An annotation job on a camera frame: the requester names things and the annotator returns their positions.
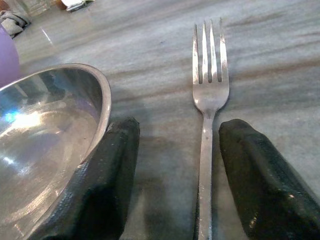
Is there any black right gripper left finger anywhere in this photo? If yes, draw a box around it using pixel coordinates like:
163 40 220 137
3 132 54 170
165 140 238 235
27 116 141 240

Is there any grey crumpled cloth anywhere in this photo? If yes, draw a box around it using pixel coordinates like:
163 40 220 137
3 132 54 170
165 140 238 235
0 10 32 38

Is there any purple plastic bowl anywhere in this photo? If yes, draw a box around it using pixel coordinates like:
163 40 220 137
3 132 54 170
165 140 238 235
0 24 22 88

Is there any silver metal fork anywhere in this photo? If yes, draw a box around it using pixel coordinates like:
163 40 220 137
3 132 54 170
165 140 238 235
191 16 230 240

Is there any white packet with QR code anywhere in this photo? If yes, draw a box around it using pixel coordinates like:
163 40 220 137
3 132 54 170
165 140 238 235
61 0 95 13

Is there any stainless steel bowl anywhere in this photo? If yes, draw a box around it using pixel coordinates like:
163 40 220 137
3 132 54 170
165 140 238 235
0 63 112 240

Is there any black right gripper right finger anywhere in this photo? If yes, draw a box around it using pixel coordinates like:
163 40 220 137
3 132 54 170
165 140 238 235
218 118 320 240

